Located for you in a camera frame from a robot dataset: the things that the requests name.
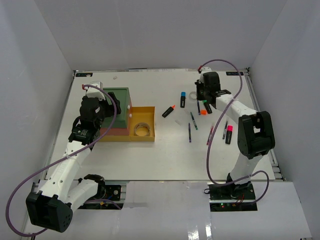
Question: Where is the yellow drawer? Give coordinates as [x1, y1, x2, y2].
[129, 106, 155, 142]

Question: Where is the grey duct tape roll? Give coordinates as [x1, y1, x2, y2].
[133, 122, 151, 137]

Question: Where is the small clear tape roll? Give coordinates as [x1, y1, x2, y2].
[189, 91, 198, 101]

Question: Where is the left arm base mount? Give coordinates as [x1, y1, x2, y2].
[79, 184, 125, 210]

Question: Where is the left black corner label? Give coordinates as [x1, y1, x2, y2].
[75, 72, 93, 78]

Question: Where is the red pen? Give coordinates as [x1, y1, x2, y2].
[206, 122, 215, 146]

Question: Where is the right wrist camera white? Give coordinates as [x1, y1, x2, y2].
[197, 66, 212, 74]

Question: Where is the black pen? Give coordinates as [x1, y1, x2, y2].
[222, 120, 228, 140]

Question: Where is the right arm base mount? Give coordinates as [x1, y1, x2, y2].
[203, 183, 258, 213]

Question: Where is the pink cap black highlighter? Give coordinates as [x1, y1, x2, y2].
[225, 125, 233, 145]

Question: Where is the green pen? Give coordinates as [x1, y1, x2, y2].
[190, 111, 198, 130]

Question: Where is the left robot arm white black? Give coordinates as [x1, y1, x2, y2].
[26, 91, 121, 233]

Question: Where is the purple cable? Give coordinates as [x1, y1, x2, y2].
[4, 84, 123, 237]
[198, 59, 270, 205]

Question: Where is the green drawer cabinet box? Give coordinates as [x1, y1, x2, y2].
[100, 87, 132, 142]

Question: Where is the green cap black highlighter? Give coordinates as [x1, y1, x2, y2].
[202, 100, 212, 114]

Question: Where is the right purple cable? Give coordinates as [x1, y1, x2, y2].
[198, 59, 270, 205]

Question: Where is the blue pen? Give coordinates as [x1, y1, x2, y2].
[197, 100, 201, 116]

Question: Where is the black corner label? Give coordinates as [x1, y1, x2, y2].
[75, 72, 93, 78]
[225, 71, 244, 76]

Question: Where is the right black corner label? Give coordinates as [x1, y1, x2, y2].
[225, 71, 244, 76]

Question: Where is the purple pen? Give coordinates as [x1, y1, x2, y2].
[188, 122, 192, 143]

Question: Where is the uncapped orange highlighter black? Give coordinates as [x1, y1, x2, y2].
[161, 105, 176, 118]

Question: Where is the blue cap black highlighter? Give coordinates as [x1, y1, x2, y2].
[180, 91, 186, 108]

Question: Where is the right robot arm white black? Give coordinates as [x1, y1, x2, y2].
[195, 71, 275, 200]

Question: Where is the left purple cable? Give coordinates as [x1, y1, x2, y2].
[4, 84, 123, 237]

